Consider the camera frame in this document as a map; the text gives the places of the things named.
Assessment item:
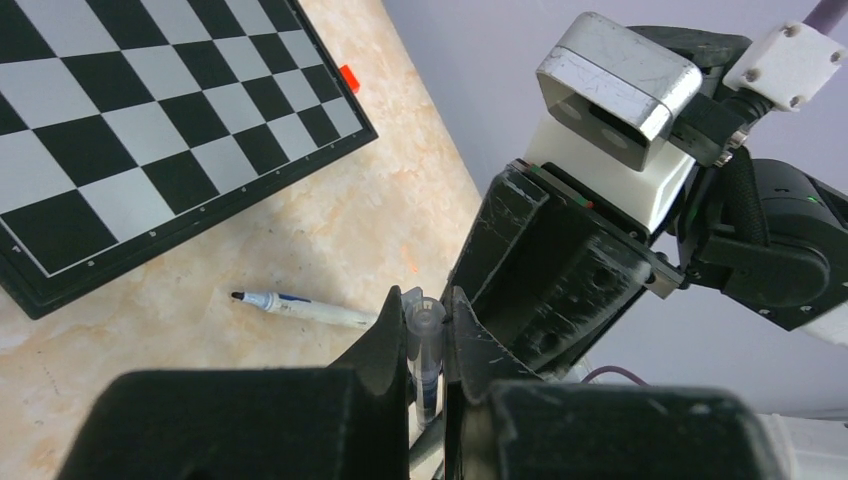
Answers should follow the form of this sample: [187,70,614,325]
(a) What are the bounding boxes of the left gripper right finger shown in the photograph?
[442,286,790,480]

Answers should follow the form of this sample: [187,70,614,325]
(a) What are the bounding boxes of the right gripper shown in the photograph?
[449,162,684,371]

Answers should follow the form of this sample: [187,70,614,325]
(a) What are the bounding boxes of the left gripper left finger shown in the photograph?
[59,287,408,479]

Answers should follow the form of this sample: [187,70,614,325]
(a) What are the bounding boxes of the dark thin pen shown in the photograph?
[401,287,447,430]

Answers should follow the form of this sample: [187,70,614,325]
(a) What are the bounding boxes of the blue capped white marker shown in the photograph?
[230,291,378,330]

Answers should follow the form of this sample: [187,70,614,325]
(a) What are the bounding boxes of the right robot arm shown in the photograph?
[448,12,847,375]

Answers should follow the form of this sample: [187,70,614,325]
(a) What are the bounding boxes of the red block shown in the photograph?
[339,64,361,94]

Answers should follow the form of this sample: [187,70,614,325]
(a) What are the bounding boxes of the black white chessboard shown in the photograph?
[1,0,377,320]

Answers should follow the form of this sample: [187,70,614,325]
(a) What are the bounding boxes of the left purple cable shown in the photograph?
[582,365,651,388]

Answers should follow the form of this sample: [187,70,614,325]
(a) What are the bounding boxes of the purple cable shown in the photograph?
[582,365,651,388]
[801,0,848,34]

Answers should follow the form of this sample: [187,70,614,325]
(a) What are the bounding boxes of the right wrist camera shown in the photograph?
[523,12,703,233]

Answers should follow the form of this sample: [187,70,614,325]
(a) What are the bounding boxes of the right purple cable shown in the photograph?
[801,0,848,34]

